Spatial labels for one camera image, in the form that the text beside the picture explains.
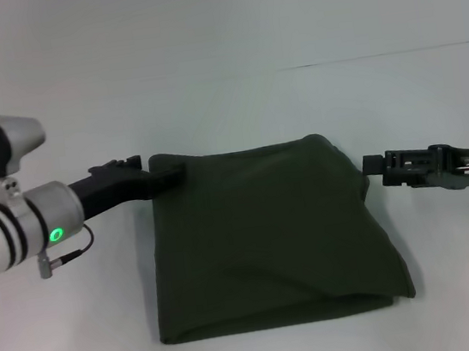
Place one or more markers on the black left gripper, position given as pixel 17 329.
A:
pixel 111 191

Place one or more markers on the dark green FREE! t-shirt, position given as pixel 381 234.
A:
pixel 268 231

